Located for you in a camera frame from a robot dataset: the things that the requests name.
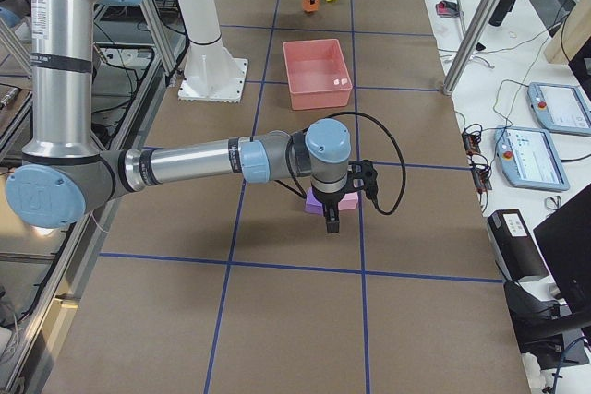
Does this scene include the orange foam block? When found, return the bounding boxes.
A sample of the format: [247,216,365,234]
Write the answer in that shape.
[301,0,320,14]

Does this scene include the pink foam block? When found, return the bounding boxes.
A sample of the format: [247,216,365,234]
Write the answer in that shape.
[338,192,359,211]

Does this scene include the purple foam block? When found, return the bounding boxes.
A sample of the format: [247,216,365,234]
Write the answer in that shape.
[304,187,323,215]

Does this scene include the pink plastic bin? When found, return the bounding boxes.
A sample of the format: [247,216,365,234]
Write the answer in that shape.
[283,39,353,111]

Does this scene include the small circuit board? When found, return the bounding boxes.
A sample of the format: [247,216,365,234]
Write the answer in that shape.
[462,132,481,156]

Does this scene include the black box with label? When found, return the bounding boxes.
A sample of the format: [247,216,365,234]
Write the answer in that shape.
[487,209,549,283]

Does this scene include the black water bottle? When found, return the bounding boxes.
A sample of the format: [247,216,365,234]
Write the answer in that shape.
[488,0,516,27]

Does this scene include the near teach pendant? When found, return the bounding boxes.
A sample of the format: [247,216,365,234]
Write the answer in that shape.
[494,125,570,192]

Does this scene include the teach pendant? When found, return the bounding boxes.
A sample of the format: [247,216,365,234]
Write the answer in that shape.
[527,82,590,137]
[494,125,570,192]

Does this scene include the black monitor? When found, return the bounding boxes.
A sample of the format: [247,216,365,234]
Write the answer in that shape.
[534,185,590,312]

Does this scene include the far teach pendant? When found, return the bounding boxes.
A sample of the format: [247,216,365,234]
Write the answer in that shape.
[527,82,590,137]

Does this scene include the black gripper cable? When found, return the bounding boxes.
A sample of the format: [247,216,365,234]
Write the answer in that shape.
[285,112,407,216]

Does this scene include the white pedestal column base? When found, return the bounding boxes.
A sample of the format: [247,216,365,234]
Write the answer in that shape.
[178,0,248,102]

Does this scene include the aluminium frame post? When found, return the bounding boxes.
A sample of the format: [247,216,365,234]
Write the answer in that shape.
[441,0,500,96]

